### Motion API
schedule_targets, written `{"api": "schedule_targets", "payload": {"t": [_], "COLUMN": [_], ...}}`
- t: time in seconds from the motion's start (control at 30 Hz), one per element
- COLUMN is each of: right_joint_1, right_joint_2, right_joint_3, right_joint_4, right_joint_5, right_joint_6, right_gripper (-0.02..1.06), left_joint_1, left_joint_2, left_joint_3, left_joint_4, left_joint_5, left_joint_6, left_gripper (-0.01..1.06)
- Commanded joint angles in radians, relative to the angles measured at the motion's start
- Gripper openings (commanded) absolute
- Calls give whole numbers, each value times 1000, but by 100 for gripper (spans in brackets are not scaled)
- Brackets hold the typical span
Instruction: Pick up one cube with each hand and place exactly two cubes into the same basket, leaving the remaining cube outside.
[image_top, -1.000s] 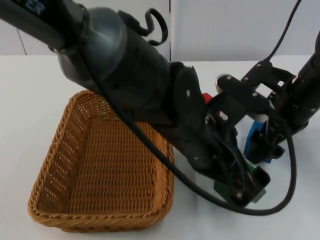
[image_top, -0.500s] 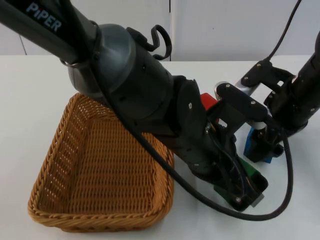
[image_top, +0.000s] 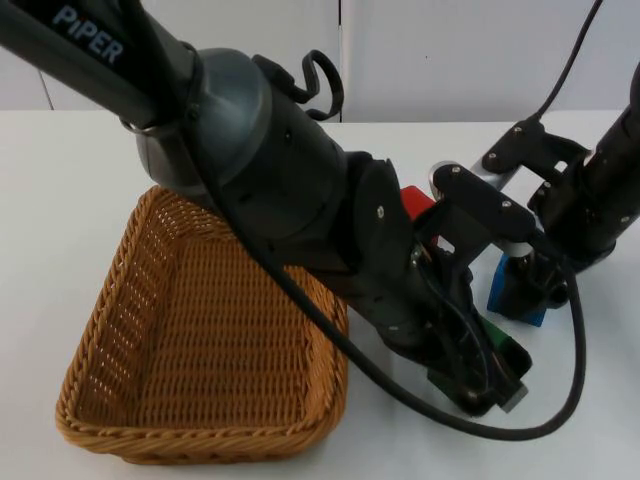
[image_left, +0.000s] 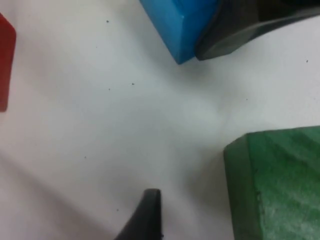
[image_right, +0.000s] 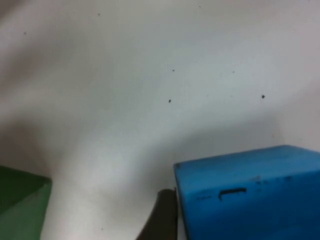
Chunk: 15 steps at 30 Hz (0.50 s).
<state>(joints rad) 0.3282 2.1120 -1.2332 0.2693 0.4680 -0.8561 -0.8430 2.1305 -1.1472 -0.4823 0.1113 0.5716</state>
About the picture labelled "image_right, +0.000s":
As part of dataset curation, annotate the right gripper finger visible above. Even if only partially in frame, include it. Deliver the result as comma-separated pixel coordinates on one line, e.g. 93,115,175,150
135,188,179,240

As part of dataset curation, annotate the blue cube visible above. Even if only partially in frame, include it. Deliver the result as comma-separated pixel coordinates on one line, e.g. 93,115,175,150
173,144,320,240

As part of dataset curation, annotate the green cube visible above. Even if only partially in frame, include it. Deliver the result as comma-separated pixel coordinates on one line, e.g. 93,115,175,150
0,164,53,240

